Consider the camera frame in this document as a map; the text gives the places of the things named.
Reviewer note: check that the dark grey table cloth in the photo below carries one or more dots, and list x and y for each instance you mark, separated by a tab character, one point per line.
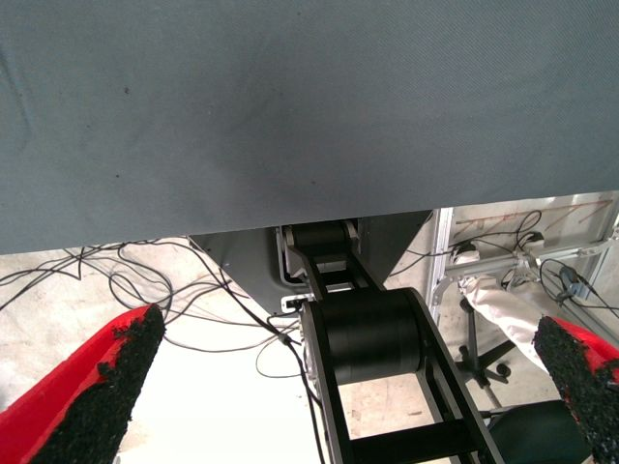
309	111

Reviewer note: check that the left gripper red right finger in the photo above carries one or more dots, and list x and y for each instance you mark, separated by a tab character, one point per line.
585	372

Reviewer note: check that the black linkage frame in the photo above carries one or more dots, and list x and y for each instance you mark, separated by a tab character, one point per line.
372	338

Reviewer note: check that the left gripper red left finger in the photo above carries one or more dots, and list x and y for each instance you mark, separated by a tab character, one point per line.
72	401

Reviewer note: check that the grey base housing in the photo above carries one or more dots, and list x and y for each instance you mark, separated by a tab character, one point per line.
242	261

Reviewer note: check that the aluminium profile frame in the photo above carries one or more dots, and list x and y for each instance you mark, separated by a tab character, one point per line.
498	263

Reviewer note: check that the black office chair base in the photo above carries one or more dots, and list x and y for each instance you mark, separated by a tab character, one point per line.
532	435

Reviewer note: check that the person leg white trousers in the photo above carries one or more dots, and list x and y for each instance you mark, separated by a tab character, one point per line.
503	314

